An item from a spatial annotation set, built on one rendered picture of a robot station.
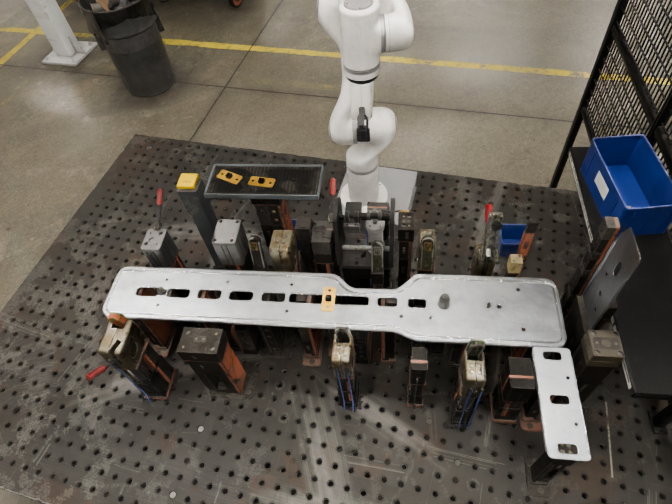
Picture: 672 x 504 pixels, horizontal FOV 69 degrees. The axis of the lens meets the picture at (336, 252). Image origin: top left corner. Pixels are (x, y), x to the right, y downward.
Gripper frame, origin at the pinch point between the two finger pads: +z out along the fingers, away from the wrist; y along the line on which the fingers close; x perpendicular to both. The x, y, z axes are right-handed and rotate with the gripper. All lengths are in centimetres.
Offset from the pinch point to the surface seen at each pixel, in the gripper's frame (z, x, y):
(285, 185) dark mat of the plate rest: 28.7, -26.7, -6.4
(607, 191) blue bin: 33, 71, -10
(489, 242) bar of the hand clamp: 33.5, 35.3, 10.5
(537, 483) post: 73, 50, 65
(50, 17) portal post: 108, -282, -269
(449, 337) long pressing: 45, 24, 36
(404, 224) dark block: 33.1, 10.9, 4.8
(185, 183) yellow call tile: 29, -60, -7
